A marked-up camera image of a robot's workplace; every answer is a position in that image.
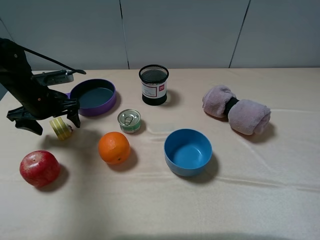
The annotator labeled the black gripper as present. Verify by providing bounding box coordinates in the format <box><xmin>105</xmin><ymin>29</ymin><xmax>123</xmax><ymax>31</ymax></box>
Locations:
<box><xmin>6</xmin><ymin>83</ymin><xmax>81</xmax><ymax>136</ymax></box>

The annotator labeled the yellow toy cake slice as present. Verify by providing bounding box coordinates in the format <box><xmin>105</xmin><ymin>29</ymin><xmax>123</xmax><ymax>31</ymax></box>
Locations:
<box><xmin>49</xmin><ymin>116</ymin><xmax>73</xmax><ymax>141</ymax></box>

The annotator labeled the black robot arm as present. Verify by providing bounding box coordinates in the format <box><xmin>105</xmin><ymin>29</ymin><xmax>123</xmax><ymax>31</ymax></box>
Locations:
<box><xmin>0</xmin><ymin>38</ymin><xmax>86</xmax><ymax>136</ymax></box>

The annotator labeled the red apple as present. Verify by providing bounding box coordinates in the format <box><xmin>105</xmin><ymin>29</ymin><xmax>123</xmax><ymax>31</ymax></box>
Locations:
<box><xmin>19</xmin><ymin>150</ymin><xmax>61</xmax><ymax>188</ymax></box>

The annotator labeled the purple frying pan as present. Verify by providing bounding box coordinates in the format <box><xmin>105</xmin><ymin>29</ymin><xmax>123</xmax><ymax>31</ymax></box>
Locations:
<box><xmin>66</xmin><ymin>78</ymin><xmax>117</xmax><ymax>117</ymax></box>

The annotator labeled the orange fruit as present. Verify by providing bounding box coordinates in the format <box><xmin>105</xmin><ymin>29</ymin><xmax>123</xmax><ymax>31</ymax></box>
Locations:
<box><xmin>98</xmin><ymin>131</ymin><xmax>131</xmax><ymax>165</ymax></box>

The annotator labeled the small tin can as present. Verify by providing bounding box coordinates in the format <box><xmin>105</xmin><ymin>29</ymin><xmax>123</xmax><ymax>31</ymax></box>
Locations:
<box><xmin>117</xmin><ymin>109</ymin><xmax>141</xmax><ymax>134</ymax></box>

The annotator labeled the black mesh pen holder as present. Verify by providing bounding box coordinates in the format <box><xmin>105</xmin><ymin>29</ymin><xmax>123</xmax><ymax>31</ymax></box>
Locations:
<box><xmin>138</xmin><ymin>64</ymin><xmax>169</xmax><ymax>106</ymax></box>

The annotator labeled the blue plastic bowl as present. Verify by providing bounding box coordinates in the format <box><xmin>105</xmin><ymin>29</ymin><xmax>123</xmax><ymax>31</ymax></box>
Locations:
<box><xmin>163</xmin><ymin>128</ymin><xmax>213</xmax><ymax>177</ymax></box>

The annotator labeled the rolled pink towel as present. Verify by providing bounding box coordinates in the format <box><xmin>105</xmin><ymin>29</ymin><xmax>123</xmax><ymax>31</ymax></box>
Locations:
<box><xmin>202</xmin><ymin>85</ymin><xmax>271</xmax><ymax>136</ymax></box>

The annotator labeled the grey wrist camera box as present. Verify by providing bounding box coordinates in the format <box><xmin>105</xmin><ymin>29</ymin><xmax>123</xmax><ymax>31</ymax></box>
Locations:
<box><xmin>32</xmin><ymin>70</ymin><xmax>74</xmax><ymax>86</ymax></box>

